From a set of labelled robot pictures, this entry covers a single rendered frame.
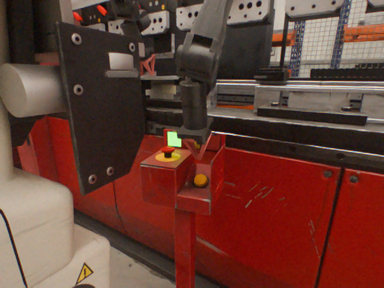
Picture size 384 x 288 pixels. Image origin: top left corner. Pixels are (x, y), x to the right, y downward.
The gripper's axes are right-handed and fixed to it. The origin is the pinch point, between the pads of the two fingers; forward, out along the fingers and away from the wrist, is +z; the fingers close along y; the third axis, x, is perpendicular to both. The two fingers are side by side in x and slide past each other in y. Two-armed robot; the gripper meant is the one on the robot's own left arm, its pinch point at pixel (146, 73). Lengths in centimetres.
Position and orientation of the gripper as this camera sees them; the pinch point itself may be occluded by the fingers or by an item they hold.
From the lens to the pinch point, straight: 99.9
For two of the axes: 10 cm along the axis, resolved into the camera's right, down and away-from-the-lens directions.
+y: -8.5, -1.7, 5.0
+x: -4.7, 6.7, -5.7
